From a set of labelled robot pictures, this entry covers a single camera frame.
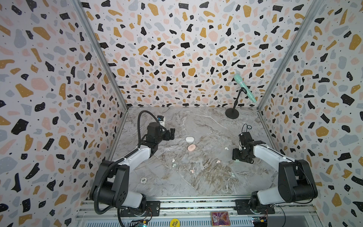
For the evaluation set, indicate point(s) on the mint green toy microphone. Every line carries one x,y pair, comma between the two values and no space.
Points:
238,79

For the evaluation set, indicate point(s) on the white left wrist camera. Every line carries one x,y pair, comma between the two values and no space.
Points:
161,120

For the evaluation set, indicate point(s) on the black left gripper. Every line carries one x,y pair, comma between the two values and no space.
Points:
168,137

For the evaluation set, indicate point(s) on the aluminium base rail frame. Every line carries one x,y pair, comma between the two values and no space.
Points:
195,211

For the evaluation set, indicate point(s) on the mint green earbud case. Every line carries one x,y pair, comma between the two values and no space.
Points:
189,139

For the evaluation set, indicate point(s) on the left aluminium corner post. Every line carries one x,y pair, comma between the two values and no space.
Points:
95,44

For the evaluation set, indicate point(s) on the aluminium corner post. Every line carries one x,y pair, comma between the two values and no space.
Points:
309,17
95,44

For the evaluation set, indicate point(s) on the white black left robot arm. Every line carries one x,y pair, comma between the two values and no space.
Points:
111,186

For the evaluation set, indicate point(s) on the pink square sticker card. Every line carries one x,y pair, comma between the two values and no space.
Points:
220,219

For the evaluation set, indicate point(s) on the black microphone stand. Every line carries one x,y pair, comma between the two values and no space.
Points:
232,113

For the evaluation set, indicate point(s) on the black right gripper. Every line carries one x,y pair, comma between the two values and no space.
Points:
238,154

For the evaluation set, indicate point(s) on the yellow round sticker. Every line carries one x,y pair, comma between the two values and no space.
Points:
175,223

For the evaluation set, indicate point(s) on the right aluminium corner post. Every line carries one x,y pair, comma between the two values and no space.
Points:
309,17

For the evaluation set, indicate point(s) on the pink earbud case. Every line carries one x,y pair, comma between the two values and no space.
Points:
192,147

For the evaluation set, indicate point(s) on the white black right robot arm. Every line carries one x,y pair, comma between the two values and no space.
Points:
295,178

